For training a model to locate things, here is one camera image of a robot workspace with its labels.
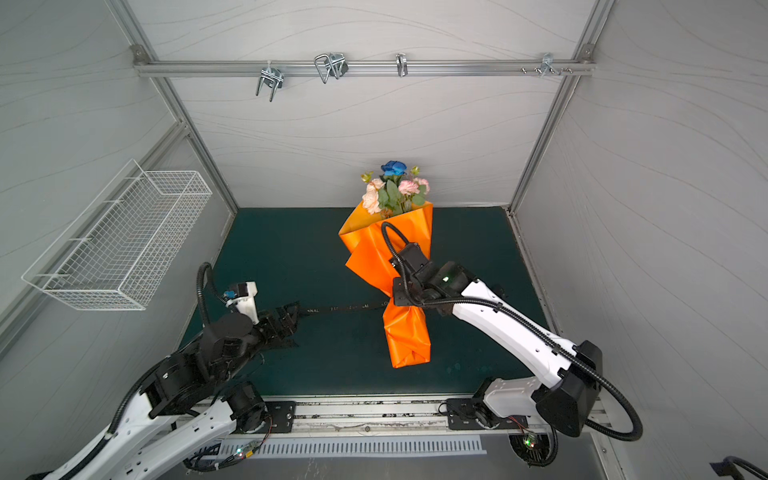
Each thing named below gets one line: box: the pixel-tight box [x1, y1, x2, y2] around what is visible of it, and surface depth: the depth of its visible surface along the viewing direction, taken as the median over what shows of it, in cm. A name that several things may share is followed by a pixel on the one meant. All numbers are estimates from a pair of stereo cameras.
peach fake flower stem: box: [360, 171, 386, 215], surface depth 84 cm
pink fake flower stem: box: [398, 166, 430, 213], surface depth 87 cm
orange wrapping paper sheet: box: [338, 202, 434, 369], surface depth 75 cm
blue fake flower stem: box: [379, 160, 407, 183], surface depth 85 cm
